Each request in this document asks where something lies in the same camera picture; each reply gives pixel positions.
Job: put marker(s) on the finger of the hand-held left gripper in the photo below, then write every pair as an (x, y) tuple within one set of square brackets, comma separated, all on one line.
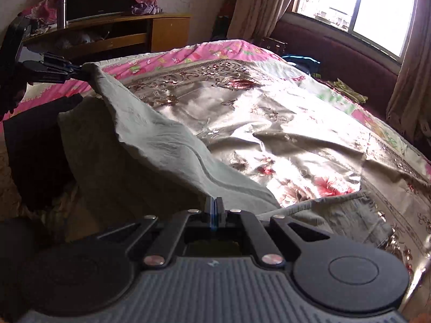
[(64, 64), (47, 72)]

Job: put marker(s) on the steel thermos bottle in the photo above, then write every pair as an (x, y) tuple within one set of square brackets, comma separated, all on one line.
[(61, 13)]

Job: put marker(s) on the yellow-green cloth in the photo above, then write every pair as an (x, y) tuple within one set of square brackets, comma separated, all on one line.
[(350, 91)]

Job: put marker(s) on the dark red padded window seat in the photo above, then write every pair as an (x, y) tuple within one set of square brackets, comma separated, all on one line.
[(336, 43)]

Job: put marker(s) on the window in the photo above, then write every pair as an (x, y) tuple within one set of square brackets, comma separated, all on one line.
[(380, 10)]

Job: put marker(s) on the wooden TV cabinet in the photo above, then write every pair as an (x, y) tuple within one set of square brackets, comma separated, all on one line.
[(170, 33)]

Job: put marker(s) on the white round object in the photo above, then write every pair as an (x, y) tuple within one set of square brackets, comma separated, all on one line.
[(86, 38)]

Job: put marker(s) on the gold floral satin bedspread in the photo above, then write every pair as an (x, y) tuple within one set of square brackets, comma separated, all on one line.
[(269, 124)]

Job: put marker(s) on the beige curtain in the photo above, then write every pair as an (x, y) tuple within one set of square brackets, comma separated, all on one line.
[(410, 91), (259, 3)]

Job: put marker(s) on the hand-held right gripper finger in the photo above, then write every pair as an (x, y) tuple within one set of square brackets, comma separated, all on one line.
[(219, 208), (210, 208)]

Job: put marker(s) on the purple cloth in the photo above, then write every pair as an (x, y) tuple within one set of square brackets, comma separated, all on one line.
[(144, 8)]

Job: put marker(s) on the pink cartoon print quilt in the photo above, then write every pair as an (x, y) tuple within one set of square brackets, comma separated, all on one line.
[(215, 52)]

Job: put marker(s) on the blue and black garment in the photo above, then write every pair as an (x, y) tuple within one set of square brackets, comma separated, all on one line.
[(301, 61)]

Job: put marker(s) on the dark patterned box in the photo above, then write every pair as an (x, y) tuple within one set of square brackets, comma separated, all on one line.
[(275, 44)]

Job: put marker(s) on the grey-green pants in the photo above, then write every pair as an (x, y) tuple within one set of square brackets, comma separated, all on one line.
[(134, 141)]

